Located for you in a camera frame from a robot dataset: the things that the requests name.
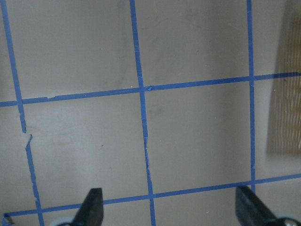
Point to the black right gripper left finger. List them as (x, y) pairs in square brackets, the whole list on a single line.
[(91, 212)]

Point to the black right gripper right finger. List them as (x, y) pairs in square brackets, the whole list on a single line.
[(250, 210)]

